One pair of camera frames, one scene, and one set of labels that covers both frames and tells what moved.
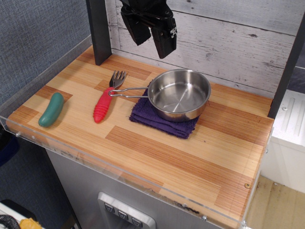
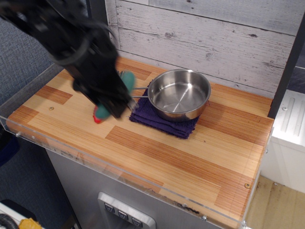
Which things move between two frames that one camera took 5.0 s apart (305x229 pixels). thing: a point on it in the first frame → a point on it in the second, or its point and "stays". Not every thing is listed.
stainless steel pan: [177, 95] stays
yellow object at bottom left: [29, 223] stays
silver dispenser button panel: [114, 213] stays
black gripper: [164, 36] → [96, 72]
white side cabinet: [283, 160] stays
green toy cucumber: [46, 119] → [103, 111]
